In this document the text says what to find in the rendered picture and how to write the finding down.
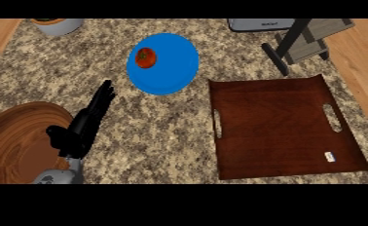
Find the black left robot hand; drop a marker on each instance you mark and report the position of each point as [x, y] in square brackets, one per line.
[86, 119]

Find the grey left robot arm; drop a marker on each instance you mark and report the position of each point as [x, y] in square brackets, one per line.
[60, 175]

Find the dark brown wooden tray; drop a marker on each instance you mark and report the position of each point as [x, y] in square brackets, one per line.
[283, 126]

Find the brown round wooden board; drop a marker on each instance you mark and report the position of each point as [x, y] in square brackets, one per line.
[28, 142]

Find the blue round plate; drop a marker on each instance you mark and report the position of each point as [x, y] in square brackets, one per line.
[167, 69]

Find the grey plant pot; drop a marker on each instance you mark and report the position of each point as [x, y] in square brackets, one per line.
[58, 25]

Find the grey appliance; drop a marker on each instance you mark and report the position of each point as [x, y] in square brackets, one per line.
[261, 24]

